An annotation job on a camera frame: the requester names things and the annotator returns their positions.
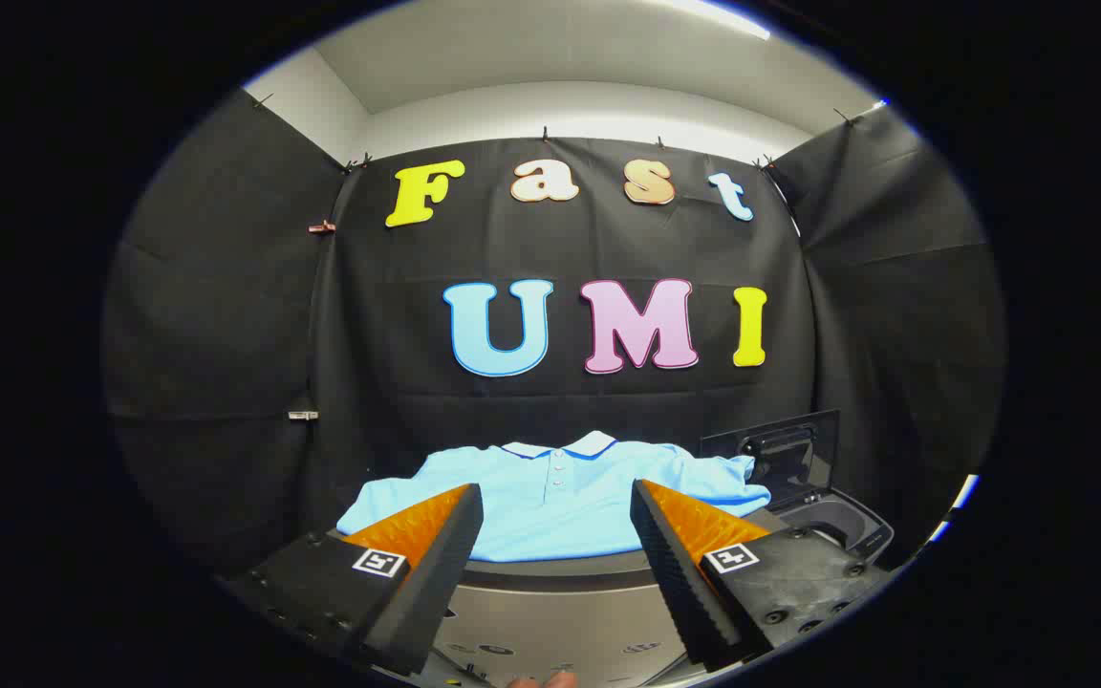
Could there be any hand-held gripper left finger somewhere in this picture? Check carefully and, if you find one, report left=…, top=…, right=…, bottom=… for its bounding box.
left=226, top=483, right=485, bottom=677

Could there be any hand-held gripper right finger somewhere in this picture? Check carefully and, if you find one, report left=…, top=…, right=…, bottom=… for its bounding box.
left=629, top=478, right=896, bottom=673

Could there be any light blue polo shirt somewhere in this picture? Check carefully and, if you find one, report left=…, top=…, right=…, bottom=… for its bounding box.
left=335, top=430, right=773, bottom=563

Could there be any dark glass washing machine lid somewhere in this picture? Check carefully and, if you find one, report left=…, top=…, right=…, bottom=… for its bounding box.
left=701, top=411, right=841, bottom=503

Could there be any black backdrop cloth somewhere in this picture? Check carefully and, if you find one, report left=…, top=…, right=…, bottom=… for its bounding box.
left=103, top=91, right=1005, bottom=579

